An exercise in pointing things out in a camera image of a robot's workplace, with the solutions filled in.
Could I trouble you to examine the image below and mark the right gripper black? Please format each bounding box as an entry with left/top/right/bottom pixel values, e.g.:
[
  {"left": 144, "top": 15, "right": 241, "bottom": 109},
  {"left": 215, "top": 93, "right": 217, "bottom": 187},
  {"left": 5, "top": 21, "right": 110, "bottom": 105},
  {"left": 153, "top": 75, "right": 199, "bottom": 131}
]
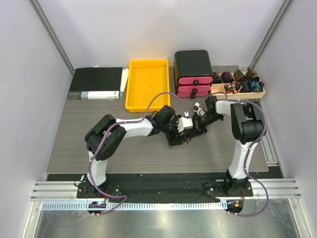
[{"left": 187, "top": 113, "right": 222, "bottom": 139}]

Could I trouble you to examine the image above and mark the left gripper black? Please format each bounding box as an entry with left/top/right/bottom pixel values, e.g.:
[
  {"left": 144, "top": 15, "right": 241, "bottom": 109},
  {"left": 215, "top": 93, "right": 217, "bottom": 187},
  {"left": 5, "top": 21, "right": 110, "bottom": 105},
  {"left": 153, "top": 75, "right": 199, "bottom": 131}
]
[{"left": 161, "top": 116, "right": 186, "bottom": 146}]

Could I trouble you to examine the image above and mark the dark patterned necktie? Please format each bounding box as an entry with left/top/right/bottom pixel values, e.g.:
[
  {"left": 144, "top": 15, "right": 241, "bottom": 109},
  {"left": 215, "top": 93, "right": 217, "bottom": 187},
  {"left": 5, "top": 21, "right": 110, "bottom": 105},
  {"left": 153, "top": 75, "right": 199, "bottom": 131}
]
[{"left": 178, "top": 129, "right": 193, "bottom": 144}]

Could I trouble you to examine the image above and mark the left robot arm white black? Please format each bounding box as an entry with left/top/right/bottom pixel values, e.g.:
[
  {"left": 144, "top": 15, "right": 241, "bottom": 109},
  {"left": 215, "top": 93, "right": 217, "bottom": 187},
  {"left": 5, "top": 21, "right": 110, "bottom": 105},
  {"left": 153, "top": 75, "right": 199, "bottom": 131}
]
[{"left": 85, "top": 105, "right": 182, "bottom": 198}]

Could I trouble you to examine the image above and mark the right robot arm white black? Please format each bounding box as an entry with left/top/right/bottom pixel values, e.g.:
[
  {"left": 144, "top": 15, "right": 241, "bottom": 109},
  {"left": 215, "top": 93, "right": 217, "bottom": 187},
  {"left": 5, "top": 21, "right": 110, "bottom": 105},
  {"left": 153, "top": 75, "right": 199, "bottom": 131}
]
[{"left": 193, "top": 96, "right": 267, "bottom": 196}]

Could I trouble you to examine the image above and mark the wooden compartment box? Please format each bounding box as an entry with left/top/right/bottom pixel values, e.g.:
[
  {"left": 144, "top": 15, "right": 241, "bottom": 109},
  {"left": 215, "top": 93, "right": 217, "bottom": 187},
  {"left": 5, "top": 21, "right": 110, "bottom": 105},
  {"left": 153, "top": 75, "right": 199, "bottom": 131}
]
[{"left": 211, "top": 69, "right": 265, "bottom": 100}]

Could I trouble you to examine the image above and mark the black pink drawer unit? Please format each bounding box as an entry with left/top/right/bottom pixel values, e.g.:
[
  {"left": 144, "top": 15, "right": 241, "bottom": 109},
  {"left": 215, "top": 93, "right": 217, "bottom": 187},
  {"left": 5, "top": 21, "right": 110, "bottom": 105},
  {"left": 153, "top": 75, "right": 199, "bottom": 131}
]
[{"left": 173, "top": 50, "right": 213, "bottom": 99}]

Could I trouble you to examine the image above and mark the rolled floral tie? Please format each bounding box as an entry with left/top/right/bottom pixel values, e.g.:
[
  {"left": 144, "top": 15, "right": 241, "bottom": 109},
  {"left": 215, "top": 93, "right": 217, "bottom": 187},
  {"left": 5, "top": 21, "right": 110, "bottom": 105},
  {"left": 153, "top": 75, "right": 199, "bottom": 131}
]
[{"left": 224, "top": 82, "right": 239, "bottom": 94}]

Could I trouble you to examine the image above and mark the rolled red patterned tie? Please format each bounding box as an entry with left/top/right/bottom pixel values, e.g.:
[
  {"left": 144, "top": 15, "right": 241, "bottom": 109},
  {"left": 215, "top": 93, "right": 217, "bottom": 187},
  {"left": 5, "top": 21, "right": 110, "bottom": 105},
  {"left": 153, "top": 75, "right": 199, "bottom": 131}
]
[{"left": 221, "top": 71, "right": 235, "bottom": 83}]

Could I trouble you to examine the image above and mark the rolled navy tie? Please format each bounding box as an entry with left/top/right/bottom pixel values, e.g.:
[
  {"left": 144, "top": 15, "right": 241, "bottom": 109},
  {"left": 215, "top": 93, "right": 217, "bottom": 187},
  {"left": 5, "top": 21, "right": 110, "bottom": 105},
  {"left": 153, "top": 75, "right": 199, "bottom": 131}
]
[{"left": 238, "top": 80, "right": 251, "bottom": 93}]

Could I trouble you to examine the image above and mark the yellow plastic tray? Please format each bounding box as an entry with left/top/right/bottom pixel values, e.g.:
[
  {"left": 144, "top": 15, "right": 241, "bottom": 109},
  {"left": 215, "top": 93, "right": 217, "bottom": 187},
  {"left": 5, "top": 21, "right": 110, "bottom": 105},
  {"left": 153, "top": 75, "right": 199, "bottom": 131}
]
[{"left": 125, "top": 59, "right": 170, "bottom": 113}]

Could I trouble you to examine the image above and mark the rolled brown patterned tie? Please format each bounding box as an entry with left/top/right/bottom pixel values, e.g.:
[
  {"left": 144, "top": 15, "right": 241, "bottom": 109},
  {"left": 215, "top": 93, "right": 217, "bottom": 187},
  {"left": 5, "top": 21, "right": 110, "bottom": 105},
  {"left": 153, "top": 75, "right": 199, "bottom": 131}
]
[{"left": 233, "top": 69, "right": 248, "bottom": 83}]

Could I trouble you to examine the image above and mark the rolled blue tie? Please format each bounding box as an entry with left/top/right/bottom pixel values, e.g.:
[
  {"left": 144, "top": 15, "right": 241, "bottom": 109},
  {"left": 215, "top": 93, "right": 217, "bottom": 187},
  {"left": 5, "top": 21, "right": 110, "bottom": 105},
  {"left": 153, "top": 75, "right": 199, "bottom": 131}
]
[{"left": 248, "top": 80, "right": 264, "bottom": 93}]

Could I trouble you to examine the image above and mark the rolled orange dark tie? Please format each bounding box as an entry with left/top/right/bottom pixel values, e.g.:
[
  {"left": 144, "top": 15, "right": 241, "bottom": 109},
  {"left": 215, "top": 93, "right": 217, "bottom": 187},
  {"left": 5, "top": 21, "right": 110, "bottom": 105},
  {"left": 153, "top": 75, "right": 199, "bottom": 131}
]
[{"left": 245, "top": 69, "right": 260, "bottom": 81}]

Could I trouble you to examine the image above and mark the white teal pen box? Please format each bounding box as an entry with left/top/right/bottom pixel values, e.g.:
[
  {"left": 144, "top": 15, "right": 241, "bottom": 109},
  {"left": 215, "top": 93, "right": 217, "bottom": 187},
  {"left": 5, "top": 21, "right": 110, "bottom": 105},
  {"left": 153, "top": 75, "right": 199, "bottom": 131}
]
[{"left": 119, "top": 68, "right": 129, "bottom": 97}]

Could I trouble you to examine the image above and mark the black binder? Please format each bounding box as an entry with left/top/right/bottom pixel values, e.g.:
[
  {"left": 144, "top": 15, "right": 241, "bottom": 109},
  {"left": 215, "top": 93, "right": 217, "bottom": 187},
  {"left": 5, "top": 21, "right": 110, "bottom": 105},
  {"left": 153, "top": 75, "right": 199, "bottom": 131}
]
[{"left": 67, "top": 67, "right": 126, "bottom": 100}]

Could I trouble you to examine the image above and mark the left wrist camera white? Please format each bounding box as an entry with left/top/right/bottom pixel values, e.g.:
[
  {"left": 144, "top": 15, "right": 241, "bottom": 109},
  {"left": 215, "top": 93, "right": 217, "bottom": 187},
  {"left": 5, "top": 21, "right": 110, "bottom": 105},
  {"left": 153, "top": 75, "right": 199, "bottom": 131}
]
[{"left": 177, "top": 111, "right": 193, "bottom": 132}]

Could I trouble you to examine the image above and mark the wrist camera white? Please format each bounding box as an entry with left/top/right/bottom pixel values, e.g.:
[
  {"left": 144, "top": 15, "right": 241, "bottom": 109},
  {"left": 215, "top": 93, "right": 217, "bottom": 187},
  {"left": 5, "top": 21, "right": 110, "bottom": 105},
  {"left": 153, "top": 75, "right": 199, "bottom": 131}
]
[
  {"left": 193, "top": 103, "right": 206, "bottom": 117},
  {"left": 177, "top": 111, "right": 193, "bottom": 132}
]

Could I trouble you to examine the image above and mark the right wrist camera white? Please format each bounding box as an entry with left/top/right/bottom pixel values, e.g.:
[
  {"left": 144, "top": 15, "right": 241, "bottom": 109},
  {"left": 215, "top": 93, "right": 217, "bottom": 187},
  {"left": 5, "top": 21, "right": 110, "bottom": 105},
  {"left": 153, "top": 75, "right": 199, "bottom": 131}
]
[{"left": 193, "top": 103, "right": 206, "bottom": 117}]

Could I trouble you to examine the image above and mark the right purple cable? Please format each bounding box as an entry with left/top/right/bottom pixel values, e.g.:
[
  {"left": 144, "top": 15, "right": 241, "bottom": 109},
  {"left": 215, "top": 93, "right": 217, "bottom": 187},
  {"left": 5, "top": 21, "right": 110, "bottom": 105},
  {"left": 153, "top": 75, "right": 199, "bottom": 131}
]
[{"left": 199, "top": 91, "right": 269, "bottom": 218}]

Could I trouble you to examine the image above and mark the purple cable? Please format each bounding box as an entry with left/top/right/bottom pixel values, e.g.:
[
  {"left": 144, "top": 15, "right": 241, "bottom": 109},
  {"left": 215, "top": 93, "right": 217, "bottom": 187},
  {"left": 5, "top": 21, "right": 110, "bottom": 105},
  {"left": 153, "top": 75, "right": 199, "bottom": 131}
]
[
  {"left": 87, "top": 92, "right": 189, "bottom": 215},
  {"left": 199, "top": 91, "right": 269, "bottom": 218}
]

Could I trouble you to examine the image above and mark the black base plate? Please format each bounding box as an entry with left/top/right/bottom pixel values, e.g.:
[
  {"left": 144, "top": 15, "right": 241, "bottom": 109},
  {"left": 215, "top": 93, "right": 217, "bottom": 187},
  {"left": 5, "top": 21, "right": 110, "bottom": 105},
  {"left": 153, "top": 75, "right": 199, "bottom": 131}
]
[{"left": 74, "top": 173, "right": 253, "bottom": 204}]

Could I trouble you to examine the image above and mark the white slotted cable duct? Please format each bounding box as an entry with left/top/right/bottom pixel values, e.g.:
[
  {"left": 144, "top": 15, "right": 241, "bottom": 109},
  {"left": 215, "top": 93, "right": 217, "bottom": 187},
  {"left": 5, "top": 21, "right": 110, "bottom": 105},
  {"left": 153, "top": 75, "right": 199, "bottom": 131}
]
[{"left": 42, "top": 200, "right": 227, "bottom": 211}]

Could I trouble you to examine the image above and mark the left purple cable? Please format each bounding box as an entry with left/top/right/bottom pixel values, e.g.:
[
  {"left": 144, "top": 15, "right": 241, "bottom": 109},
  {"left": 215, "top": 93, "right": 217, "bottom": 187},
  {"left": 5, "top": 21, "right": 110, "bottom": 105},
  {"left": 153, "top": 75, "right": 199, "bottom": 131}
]
[{"left": 87, "top": 92, "right": 189, "bottom": 215}]

